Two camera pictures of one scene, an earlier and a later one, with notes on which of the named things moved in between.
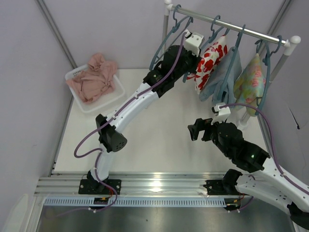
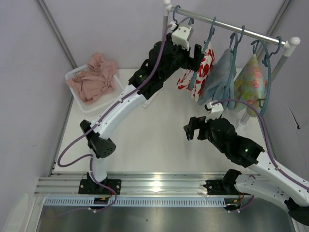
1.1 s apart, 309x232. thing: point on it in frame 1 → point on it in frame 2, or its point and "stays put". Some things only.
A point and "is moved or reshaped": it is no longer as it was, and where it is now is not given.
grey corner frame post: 54,27 stays put
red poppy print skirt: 215,53 is moved or reshaped
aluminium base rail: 65,184 stays put
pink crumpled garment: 91,84 stays put
